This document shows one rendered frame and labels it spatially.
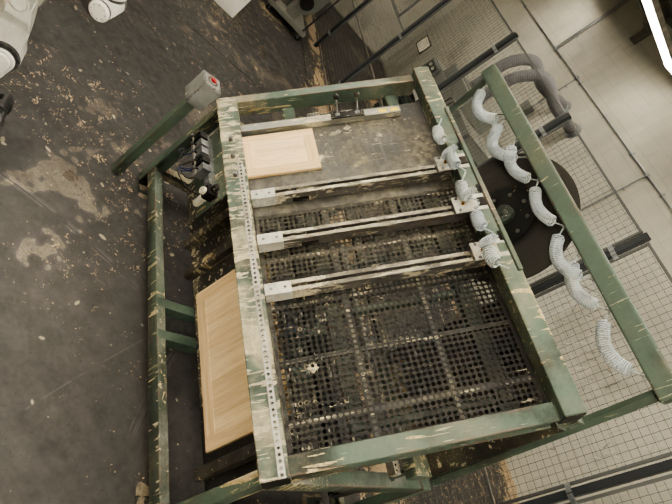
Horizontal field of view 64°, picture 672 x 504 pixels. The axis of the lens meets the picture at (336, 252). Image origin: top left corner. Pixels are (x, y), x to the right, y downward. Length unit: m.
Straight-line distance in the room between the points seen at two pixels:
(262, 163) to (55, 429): 1.63
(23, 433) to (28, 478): 0.18
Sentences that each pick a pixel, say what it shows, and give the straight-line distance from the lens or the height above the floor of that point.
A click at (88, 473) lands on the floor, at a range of 2.78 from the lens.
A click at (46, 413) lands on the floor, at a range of 2.75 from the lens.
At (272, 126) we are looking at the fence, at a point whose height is 1.05.
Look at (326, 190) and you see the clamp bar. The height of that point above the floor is 1.23.
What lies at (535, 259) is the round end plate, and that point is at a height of 1.89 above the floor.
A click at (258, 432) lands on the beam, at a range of 2.25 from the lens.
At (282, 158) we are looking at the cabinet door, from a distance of 3.05.
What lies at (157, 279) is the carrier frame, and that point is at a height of 0.18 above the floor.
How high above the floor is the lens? 2.31
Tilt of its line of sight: 25 degrees down
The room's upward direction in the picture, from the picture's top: 59 degrees clockwise
